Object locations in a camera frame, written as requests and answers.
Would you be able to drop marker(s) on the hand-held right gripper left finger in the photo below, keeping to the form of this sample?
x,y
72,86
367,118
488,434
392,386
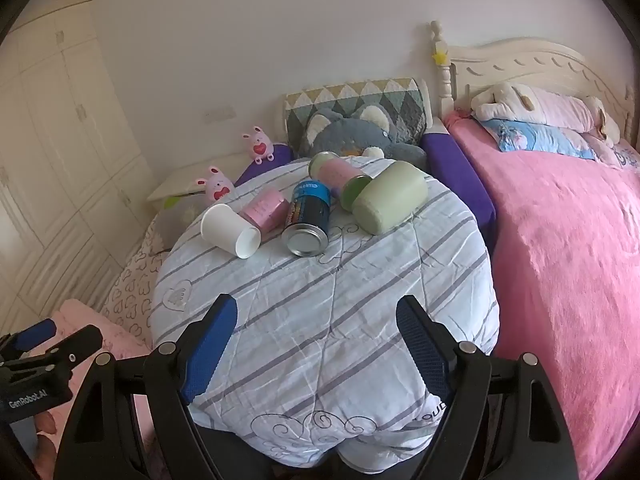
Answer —
x,y
209,355

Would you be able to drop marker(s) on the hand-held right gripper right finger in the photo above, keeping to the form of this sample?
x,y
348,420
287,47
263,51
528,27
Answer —
x,y
425,355

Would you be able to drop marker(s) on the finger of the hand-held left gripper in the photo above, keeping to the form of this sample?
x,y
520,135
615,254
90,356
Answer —
x,y
75,347
35,334

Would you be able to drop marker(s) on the white paper cup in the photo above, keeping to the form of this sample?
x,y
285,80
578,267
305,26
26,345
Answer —
x,y
230,230

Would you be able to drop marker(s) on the pink cup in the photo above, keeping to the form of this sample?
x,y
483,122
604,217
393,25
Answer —
x,y
265,209

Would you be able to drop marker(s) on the pale green cup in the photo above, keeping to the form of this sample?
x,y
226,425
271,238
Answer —
x,y
392,200

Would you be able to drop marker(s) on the person's left hand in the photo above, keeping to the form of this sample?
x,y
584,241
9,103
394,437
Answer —
x,y
46,425

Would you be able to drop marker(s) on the pink cloth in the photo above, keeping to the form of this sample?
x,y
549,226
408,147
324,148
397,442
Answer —
x,y
125,345

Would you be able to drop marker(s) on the heart patterned blanket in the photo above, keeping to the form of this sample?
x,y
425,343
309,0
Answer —
x,y
132,295

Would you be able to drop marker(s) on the striped white quilt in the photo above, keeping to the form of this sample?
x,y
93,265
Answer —
x,y
325,310

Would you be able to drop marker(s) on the pink fleece blanket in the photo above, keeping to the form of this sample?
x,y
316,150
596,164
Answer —
x,y
550,260

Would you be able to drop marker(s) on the pink bunny toy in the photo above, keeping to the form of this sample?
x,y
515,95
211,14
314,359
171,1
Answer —
x,y
217,187
258,146

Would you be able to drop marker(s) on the blue metal can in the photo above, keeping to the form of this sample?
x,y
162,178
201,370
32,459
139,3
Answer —
x,y
307,217

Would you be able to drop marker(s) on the cream nightstand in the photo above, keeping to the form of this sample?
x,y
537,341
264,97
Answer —
x,y
175,187

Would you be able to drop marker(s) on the purple bed bumper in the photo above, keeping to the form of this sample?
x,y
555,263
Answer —
x,y
267,162
462,180

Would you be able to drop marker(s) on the cream wardrobe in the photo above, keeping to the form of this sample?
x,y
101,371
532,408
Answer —
x,y
60,135

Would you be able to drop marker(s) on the pink tumbler with green ends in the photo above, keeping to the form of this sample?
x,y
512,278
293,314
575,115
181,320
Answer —
x,y
337,172

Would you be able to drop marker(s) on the grey plush toy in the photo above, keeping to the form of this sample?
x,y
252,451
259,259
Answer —
x,y
350,135

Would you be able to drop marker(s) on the blue printed pillow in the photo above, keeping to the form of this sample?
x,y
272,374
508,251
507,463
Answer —
x,y
540,140

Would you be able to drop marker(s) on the triangle patterned quilted cushion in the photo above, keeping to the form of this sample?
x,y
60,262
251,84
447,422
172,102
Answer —
x,y
400,105

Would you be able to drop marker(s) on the white and pink plush toy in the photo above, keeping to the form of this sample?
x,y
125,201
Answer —
x,y
540,105

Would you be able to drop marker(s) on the pink printed pillow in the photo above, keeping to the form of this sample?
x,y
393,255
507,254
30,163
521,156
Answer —
x,y
622,157

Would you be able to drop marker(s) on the yellow star ornament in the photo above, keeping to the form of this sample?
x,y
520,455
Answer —
x,y
440,57

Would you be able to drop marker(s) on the cream wooden headboard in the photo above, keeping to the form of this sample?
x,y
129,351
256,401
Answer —
x,y
525,62

